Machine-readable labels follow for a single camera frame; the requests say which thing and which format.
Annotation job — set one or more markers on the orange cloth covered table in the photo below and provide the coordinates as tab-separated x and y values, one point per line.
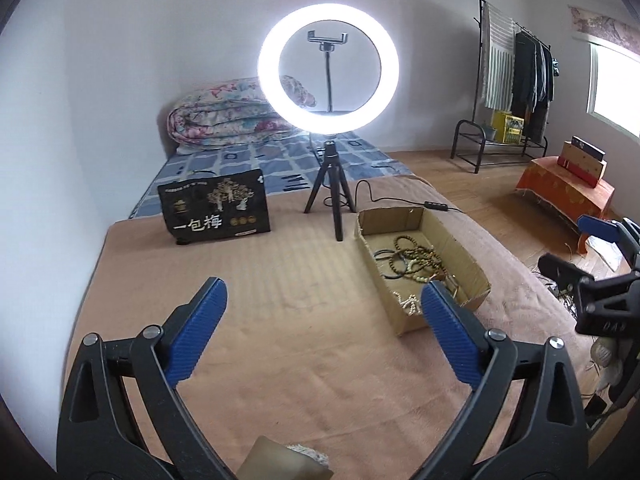
565	190

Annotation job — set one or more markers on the cardboard box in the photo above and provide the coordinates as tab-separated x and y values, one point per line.
450	240

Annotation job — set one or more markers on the tangled thin strands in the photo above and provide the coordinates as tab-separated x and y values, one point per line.
560	295

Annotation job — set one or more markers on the striped towel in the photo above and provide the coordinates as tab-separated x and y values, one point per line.
497	65

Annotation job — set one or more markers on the person's left hand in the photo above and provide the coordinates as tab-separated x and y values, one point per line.
277	462

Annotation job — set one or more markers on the patterned curtain valance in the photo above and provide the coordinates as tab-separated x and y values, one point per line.
605	25

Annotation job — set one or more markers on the dark hanging clothes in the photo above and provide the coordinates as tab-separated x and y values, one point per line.
532	80

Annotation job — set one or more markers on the black tripod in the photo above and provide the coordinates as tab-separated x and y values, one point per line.
330	180

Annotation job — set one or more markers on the white shoe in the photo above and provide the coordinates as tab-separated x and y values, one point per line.
602	352

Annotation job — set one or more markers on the black printed bag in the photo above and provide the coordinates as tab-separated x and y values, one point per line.
215	207

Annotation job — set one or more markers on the white plastic bag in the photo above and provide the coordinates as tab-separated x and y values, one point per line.
605	255

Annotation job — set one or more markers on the blue checked bed sheet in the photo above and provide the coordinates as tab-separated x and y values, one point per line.
240	165

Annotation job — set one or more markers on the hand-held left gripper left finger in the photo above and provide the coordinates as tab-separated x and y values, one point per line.
197	330

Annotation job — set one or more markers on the flat black box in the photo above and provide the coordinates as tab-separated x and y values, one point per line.
587	147

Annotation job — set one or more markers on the yellow box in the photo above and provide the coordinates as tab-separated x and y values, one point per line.
507	127

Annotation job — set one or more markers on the black metal clothes rack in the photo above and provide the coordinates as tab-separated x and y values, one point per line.
479	35

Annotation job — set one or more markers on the black phone holder pole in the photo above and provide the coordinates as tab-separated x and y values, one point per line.
327	37

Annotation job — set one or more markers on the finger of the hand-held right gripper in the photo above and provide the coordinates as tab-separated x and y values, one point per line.
597	226
562	266

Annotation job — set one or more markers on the folded floral quilt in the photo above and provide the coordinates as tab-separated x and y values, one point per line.
220	115

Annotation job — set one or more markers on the brown and red box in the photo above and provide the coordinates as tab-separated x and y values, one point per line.
582	167

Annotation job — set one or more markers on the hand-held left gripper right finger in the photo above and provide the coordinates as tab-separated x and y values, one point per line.
450	335

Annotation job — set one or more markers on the window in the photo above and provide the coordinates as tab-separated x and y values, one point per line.
617	85

